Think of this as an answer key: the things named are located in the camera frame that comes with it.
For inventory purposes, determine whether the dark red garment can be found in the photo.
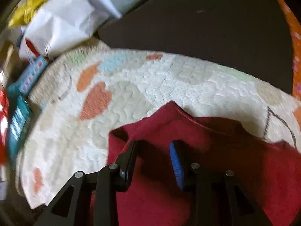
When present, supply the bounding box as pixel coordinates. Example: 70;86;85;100
108;101;300;225

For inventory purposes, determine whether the teal box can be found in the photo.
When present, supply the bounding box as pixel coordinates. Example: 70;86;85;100
7;83;32;168

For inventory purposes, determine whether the heart patterned quilted mat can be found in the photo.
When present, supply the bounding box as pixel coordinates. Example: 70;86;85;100
16;42;300;209

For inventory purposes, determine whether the red white packet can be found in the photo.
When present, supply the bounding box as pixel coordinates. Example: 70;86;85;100
0;88;9;165

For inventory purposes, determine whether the light blue patterned box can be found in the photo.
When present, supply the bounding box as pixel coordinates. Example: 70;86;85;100
18;56;49;95

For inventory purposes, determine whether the dark brown cushion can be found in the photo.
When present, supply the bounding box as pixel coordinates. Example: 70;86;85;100
98;0;293;94

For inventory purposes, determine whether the orange floral fabric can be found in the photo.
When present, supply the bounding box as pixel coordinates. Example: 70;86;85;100
277;0;301;100

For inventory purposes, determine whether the yellow packet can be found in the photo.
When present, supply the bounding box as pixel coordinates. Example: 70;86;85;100
8;0;49;27

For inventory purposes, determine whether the white paper bag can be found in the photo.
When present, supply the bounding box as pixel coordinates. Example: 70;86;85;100
19;0;121;59

